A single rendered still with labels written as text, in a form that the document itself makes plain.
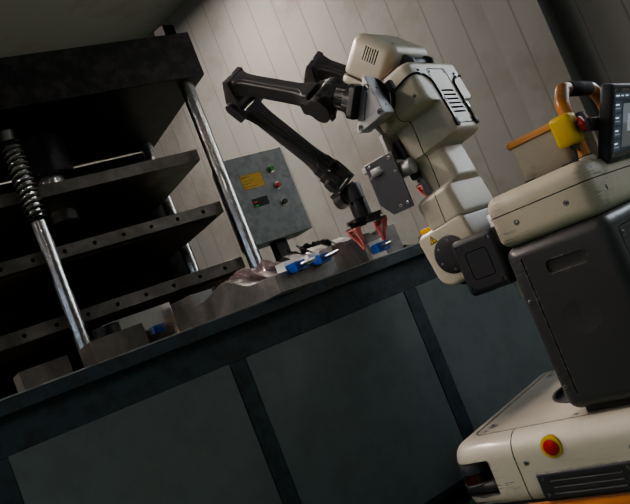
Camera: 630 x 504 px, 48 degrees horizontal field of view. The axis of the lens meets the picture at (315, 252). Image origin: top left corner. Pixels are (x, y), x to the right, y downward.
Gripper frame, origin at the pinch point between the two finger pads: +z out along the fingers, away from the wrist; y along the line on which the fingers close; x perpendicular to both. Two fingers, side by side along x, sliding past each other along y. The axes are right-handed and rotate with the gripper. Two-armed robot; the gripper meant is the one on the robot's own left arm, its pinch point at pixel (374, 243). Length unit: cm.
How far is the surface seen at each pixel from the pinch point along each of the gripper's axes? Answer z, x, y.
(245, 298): 1.4, -2.2, 44.9
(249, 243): -21, -79, 11
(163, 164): -65, -87, 30
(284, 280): 1.0, 10.0, 36.2
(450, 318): 31.7, -4.9, -18.4
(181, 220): -40, -83, 33
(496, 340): 45, -6, -33
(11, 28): -262, -344, 33
